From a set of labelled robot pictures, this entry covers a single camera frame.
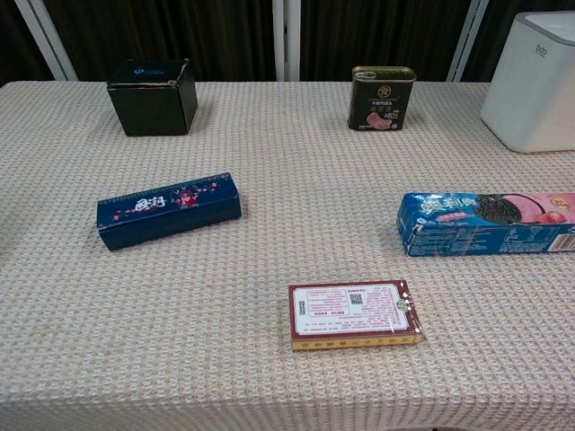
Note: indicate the blue glasses case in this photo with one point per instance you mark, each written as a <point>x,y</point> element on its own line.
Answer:
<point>166,220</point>

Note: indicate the beige woven tablecloth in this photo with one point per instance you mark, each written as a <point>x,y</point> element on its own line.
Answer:
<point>269,202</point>

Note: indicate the red playing card box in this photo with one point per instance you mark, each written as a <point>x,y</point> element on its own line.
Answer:
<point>346,310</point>

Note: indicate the black cube cardboard box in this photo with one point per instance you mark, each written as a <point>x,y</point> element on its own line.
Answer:
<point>148,108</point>

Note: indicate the dark green luncheon meat can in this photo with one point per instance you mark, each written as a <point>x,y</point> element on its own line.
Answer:
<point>382,103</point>

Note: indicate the blue pink cookie package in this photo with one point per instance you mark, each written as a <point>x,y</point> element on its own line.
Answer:
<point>449,233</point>

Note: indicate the black pleated curtain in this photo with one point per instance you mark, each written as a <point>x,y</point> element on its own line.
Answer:
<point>179,36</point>

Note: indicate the white square trash bin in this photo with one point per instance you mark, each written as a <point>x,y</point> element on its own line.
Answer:
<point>530,99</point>

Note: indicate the white upright frame pole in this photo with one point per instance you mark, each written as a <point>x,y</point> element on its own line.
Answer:
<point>278,40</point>

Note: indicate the white slanted frame pole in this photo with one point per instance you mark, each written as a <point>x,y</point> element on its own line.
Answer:
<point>47,40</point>
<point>467,40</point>

